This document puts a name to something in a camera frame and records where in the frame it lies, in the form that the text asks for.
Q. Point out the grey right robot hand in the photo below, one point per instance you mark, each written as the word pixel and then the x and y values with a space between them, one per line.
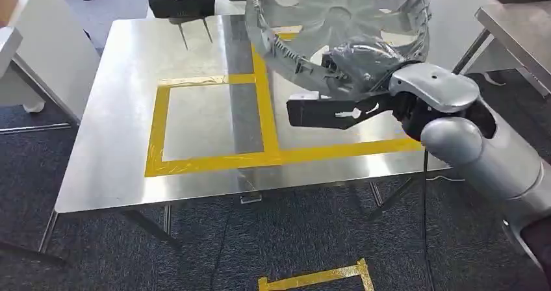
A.
pixel 366 65

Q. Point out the silver wheel hubcap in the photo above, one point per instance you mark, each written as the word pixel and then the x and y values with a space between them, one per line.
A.
pixel 301 5

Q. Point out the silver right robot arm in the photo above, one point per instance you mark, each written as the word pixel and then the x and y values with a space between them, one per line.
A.
pixel 495 160

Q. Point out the white table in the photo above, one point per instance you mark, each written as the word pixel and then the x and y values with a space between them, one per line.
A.
pixel 456 22

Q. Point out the yellow table tape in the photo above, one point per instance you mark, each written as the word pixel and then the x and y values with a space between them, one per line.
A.
pixel 264 121

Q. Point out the steel table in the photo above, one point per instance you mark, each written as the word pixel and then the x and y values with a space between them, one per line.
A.
pixel 129 108
pixel 521 35

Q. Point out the white desk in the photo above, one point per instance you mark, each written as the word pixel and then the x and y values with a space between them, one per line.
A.
pixel 51 43

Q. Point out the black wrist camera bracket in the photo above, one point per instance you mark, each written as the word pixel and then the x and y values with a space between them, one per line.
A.
pixel 318 114

